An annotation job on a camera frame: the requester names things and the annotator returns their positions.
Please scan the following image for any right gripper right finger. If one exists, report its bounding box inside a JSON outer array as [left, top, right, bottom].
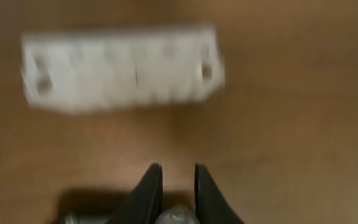
[[195, 164, 245, 224]]

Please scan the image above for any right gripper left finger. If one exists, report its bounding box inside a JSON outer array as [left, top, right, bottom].
[[110, 162, 163, 224]]

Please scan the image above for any clear test tube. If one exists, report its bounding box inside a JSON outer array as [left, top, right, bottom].
[[155, 204, 200, 224]]

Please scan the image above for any white test tube rack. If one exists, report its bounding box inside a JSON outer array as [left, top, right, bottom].
[[20, 23, 226, 114]]

